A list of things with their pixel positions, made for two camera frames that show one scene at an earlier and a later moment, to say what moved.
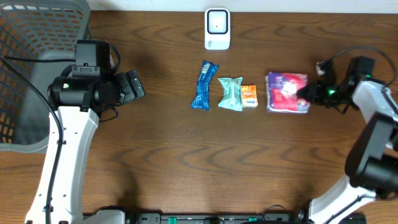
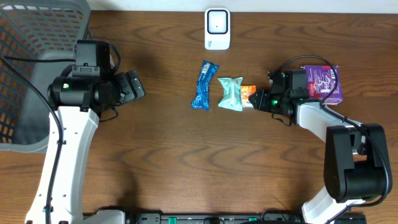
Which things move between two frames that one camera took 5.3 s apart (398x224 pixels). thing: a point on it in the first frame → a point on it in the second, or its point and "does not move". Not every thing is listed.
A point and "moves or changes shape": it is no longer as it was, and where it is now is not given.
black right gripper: (317, 93) → (265, 101)
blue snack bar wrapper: (201, 101) does not move
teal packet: (231, 98) does not move
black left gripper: (123, 88) does not move
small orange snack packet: (249, 96) does not move
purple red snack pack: (281, 91) moves or changes shape
